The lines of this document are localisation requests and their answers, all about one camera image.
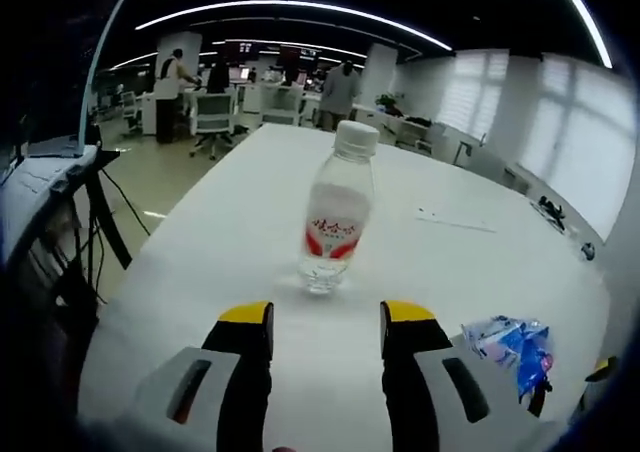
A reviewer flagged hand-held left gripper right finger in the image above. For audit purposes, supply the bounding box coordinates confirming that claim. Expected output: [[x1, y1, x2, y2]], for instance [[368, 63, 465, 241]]
[[378, 299, 559, 452]]

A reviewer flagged green potted plant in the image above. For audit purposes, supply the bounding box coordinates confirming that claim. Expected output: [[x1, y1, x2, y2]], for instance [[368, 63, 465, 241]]
[[374, 93, 404, 116]]

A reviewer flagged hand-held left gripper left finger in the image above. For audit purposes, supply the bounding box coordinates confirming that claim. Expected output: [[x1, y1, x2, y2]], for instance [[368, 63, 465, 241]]
[[114, 300, 275, 452]]

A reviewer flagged clear plastic water bottle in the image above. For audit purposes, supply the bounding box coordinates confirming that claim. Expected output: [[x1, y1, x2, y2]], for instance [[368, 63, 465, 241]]
[[297, 120, 381, 296]]

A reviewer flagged white table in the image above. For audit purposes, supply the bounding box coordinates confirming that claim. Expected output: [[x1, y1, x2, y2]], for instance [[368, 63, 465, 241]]
[[77, 123, 615, 452]]

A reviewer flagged blue snack packet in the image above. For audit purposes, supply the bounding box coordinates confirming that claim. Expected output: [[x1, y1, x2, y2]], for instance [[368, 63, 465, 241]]
[[460, 315, 556, 406]]

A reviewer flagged long curved ceiling light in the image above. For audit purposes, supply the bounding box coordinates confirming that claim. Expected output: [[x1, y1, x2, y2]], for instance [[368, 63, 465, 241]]
[[134, 0, 454, 53]]

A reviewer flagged short ceiling light strip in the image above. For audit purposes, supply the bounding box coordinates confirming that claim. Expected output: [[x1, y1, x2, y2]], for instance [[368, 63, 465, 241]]
[[549, 0, 614, 71]]

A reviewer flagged wide window with blinds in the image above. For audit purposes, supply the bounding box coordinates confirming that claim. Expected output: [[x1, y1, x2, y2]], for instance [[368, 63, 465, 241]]
[[517, 54, 636, 244]]

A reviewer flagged narrow window with blinds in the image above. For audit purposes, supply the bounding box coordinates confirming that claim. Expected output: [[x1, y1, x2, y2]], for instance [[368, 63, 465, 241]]
[[434, 49, 511, 146]]

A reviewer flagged black gadget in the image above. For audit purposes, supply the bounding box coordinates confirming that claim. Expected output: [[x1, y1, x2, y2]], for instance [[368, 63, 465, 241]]
[[538, 195, 568, 231]]

